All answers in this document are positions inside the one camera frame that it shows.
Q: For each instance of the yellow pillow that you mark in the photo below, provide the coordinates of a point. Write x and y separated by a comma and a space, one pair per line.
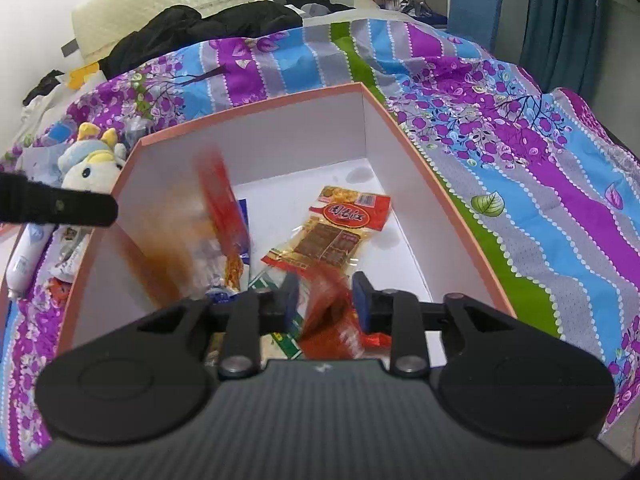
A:
85, 78

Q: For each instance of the green brown snack packet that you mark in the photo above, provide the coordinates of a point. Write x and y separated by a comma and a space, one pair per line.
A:
280, 296

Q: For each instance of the colourful floral bedspread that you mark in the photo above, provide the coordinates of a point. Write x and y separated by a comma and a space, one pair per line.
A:
551, 199

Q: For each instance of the blue curtain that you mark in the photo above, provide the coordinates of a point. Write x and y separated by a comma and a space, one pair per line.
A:
563, 43

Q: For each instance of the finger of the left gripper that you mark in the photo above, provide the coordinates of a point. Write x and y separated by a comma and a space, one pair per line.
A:
24, 201

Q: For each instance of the black clothing pile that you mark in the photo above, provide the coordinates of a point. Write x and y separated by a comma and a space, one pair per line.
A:
181, 26

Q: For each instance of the red orange candy packet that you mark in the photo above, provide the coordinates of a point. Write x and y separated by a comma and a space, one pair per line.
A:
331, 329

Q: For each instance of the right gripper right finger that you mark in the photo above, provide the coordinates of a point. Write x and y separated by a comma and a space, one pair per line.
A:
403, 317

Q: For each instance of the red clear dried snack bag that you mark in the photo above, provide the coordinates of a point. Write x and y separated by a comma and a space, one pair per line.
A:
222, 208

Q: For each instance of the blue white cabbage snack bag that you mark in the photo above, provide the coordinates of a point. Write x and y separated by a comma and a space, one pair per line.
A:
216, 274

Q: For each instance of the white spray bottle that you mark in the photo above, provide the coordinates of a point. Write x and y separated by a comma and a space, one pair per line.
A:
25, 258

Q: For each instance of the red yellow soybean snack bag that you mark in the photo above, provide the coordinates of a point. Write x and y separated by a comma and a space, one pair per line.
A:
338, 223

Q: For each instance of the white blue plush toy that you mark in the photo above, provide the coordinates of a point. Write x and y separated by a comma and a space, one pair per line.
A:
94, 161

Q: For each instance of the clothes heap on nightstand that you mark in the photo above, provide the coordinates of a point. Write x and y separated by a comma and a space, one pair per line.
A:
52, 90

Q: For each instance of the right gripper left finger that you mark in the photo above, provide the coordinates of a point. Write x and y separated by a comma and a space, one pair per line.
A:
240, 355

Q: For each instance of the deep pink cardboard box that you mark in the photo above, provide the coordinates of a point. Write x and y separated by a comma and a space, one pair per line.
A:
280, 154

